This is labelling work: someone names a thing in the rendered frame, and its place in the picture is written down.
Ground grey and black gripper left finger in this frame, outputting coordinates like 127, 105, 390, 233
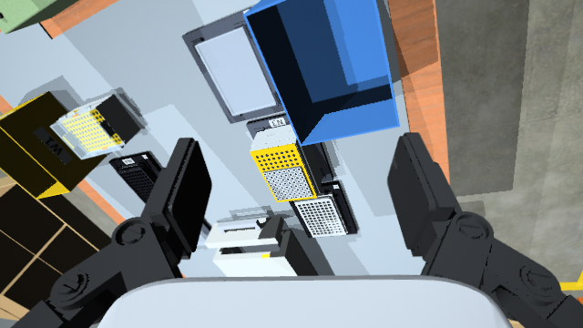
11, 138, 212, 328

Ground blue open-top bin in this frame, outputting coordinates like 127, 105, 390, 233
243, 0, 400, 146

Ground yellow open-top bin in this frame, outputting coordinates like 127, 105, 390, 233
0, 91, 107, 199

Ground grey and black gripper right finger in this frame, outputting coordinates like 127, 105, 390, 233
387, 132, 583, 328

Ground black multiwell plate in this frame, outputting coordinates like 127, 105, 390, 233
117, 162, 157, 204

